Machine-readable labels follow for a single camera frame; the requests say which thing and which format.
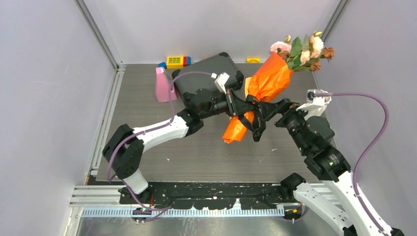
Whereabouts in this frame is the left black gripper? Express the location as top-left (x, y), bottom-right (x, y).
top-left (200, 88), bottom-right (253, 119)

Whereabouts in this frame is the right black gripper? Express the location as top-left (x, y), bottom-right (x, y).
top-left (257, 96), bottom-right (311, 152)

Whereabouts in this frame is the black ribbon gold lettering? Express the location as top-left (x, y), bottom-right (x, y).
top-left (238, 95), bottom-right (266, 142)

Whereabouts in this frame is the orange flower bouquet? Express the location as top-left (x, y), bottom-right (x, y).
top-left (222, 31), bottom-right (335, 144)

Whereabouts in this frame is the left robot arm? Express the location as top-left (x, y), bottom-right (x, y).
top-left (102, 88), bottom-right (256, 204)

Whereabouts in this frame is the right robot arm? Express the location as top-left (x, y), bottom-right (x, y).
top-left (258, 99), bottom-right (403, 236)

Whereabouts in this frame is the dark grey hard case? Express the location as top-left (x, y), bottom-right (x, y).
top-left (171, 52), bottom-right (244, 104)

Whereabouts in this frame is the small yellow toy piece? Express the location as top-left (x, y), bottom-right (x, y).
top-left (246, 58), bottom-right (261, 63)

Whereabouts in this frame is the red blue toy block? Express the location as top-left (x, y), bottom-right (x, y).
top-left (182, 56), bottom-right (191, 67)

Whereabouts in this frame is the yellow toy block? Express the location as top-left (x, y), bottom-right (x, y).
top-left (166, 56), bottom-right (184, 69)

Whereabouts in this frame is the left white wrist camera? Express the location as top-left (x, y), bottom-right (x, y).
top-left (211, 72), bottom-right (230, 94)

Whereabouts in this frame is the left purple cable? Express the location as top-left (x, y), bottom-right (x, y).
top-left (106, 71), bottom-right (217, 183)

